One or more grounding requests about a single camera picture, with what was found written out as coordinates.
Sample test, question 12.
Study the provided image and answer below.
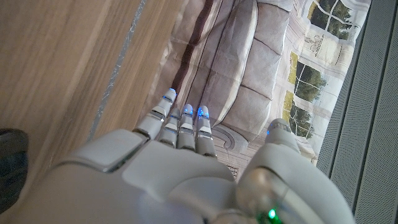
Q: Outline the printed sofa room backdrop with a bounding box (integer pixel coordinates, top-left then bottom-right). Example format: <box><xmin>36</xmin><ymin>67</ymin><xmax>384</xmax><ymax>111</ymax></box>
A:
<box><xmin>139</xmin><ymin>0</ymin><xmax>373</xmax><ymax>181</ymax></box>

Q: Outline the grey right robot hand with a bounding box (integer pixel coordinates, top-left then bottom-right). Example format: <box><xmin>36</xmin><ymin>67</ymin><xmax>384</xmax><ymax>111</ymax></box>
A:
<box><xmin>6</xmin><ymin>88</ymin><xmax>357</xmax><ymax>224</ymax></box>

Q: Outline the dark grey rounded device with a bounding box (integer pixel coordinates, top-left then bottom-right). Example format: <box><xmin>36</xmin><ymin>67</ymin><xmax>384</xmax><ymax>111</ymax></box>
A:
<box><xmin>0</xmin><ymin>128</ymin><xmax>29</xmax><ymax>215</ymax></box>

